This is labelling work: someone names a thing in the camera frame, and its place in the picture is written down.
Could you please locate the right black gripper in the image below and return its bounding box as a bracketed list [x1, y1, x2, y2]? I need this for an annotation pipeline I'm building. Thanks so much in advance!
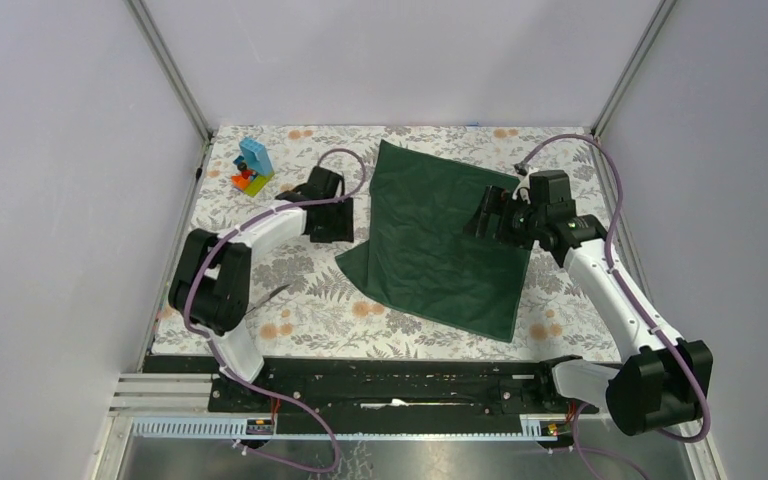
[462, 185, 545, 251]

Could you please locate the dark green cloth napkin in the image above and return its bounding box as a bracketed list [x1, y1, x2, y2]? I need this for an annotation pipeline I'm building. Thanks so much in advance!
[336, 141, 530, 343]

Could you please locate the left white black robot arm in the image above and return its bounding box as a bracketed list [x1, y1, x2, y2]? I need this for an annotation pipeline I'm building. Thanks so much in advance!
[168, 166, 354, 411]

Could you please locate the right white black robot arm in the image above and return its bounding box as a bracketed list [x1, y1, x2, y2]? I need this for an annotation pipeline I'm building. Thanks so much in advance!
[463, 170, 713, 441]

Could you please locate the colourful toy brick build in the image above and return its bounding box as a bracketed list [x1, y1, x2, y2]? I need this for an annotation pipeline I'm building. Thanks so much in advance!
[230, 137, 274, 197]

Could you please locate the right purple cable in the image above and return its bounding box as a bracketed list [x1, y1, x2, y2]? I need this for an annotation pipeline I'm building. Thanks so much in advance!
[515, 133, 713, 480]

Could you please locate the purple cable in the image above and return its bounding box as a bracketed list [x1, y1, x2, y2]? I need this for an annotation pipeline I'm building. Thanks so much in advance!
[515, 133, 713, 480]
[181, 148, 367, 475]

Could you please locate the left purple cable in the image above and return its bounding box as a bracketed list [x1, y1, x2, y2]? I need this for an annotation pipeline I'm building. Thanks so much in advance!
[181, 148, 367, 475]

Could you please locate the white slotted cable duct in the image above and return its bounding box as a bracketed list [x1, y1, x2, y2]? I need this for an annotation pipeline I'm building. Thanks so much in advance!
[130, 415, 558, 442]

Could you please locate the left aluminium frame post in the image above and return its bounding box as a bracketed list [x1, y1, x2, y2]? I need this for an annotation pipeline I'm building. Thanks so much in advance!
[125, 0, 216, 140]

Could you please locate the aluminium frame post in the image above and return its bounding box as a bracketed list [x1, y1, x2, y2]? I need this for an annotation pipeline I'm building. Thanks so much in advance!
[125, 0, 216, 140]
[590, 0, 679, 137]

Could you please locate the aluminium rail left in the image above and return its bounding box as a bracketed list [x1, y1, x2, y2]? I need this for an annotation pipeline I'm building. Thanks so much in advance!
[110, 373, 213, 413]

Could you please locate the right aluminium frame post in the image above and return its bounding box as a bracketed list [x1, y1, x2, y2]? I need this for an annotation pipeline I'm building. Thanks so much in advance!
[590, 0, 679, 137]

